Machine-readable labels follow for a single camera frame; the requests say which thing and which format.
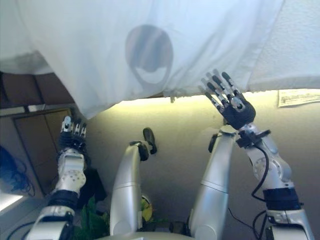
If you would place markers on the white duvet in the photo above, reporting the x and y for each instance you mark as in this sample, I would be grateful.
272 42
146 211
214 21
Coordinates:
100 50

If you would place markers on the green potted plant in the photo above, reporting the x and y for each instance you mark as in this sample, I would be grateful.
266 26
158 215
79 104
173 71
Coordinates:
92 220

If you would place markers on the grey robot torso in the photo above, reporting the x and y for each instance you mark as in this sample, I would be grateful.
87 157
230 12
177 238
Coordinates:
145 236

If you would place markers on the white blanket care label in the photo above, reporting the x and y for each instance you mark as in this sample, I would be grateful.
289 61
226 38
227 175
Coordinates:
297 98

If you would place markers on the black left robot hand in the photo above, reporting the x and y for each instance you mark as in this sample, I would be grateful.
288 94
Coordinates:
71 137

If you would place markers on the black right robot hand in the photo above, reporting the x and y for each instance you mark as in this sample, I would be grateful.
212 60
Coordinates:
237 112

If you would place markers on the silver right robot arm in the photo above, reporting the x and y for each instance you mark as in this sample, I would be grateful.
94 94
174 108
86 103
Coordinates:
277 175

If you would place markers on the wooden nightstand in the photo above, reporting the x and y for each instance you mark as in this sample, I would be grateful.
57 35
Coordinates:
32 130

